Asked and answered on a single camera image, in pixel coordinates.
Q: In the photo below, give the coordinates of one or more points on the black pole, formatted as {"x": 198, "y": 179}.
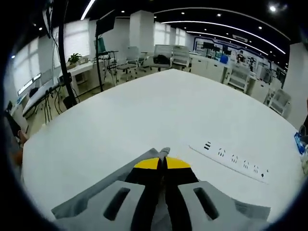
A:
{"x": 65, "y": 60}

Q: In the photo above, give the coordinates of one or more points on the grey towel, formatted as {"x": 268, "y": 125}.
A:
{"x": 96, "y": 187}

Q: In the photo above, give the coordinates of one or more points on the blue packet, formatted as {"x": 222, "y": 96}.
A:
{"x": 300, "y": 143}

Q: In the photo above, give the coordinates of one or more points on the large dark hanging screen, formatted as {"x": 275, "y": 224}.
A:
{"x": 48, "y": 19}

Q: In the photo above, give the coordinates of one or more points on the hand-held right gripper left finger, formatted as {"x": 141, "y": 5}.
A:
{"x": 139, "y": 197}

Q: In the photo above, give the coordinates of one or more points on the blue bin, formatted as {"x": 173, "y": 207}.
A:
{"x": 224, "y": 59}

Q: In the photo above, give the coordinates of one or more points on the white office chair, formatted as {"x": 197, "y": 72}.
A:
{"x": 162, "y": 50}
{"x": 181, "y": 55}
{"x": 239, "y": 77}

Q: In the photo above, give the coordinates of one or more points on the white table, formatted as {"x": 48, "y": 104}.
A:
{"x": 144, "y": 108}

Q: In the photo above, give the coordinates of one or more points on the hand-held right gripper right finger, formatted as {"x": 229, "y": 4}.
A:
{"x": 183, "y": 207}

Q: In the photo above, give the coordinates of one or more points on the small potted plant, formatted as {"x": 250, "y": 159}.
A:
{"x": 74, "y": 59}

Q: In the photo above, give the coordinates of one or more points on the black bag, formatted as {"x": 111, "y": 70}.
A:
{"x": 160, "y": 59}

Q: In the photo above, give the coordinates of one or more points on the white power strip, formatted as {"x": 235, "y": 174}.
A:
{"x": 228, "y": 162}

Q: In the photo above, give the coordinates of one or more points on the black monitor on stand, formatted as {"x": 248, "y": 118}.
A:
{"x": 106, "y": 22}

